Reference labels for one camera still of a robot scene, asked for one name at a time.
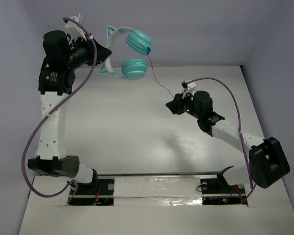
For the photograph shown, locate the teal cat ear headphones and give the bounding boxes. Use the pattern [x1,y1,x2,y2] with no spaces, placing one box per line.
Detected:
[99,25,152,80]

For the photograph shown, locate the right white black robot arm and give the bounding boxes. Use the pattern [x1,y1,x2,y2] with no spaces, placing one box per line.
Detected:
[166,91,291,188]

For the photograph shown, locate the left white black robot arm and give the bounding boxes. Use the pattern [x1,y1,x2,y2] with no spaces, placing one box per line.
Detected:
[21,30,111,197]

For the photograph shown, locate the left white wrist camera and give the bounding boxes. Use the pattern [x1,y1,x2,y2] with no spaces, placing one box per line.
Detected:
[64,13,86,41]

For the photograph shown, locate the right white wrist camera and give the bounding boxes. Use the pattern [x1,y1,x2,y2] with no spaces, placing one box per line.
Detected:
[181,80,196,99]

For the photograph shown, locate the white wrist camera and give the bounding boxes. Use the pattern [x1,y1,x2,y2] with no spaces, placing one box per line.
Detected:
[64,13,86,41]
[181,80,196,99]

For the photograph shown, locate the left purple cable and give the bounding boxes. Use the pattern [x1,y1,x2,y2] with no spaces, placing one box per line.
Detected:
[23,17,99,203]

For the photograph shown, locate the thin blue headphone cable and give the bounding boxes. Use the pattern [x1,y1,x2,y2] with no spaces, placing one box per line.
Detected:
[147,47,179,99]

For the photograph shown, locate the aluminium rail with foam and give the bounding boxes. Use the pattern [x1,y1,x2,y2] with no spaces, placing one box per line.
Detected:
[69,171,248,206]

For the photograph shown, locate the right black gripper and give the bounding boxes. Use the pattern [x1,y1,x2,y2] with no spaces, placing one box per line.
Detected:
[165,90,202,120]

